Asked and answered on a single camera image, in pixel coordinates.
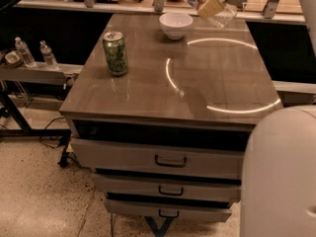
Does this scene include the right small water bottle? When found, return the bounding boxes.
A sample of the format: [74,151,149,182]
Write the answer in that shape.
[39,40,58,71]

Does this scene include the white ceramic bowl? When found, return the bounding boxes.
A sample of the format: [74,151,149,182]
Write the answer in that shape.
[159,13,193,40]

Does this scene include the middle grey drawer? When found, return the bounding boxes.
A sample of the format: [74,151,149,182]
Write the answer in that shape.
[92,174,241,202]

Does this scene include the grey drawer cabinet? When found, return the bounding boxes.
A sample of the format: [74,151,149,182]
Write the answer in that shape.
[61,14,281,210]

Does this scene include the top grey drawer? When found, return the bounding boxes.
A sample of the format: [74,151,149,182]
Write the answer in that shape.
[71,138,243,180]

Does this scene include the clear plastic water bottle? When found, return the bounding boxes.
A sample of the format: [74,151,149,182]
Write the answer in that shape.
[184,0,237,29]

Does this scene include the grey drawer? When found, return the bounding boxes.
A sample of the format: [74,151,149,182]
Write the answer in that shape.
[71,138,243,180]
[105,199,232,222]
[92,174,241,202]

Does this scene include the green soda can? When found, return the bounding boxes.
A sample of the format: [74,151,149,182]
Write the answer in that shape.
[103,32,128,76]

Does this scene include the grey side bench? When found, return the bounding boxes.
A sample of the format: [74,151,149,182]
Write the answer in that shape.
[0,62,83,85]

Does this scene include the bottom grey drawer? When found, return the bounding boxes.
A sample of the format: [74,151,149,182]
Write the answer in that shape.
[105,199,232,222]

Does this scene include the black floor cable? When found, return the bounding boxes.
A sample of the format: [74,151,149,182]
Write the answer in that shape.
[38,117,72,150]

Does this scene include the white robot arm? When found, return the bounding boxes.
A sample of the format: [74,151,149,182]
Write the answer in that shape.
[197,0,316,237]

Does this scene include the left small water bottle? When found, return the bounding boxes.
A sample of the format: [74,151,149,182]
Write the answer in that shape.
[15,37,37,67]

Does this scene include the small round container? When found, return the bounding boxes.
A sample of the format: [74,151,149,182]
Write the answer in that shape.
[0,49,23,69]

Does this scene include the small water bottle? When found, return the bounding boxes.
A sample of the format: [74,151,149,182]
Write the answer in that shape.
[39,40,58,71]
[15,37,37,67]

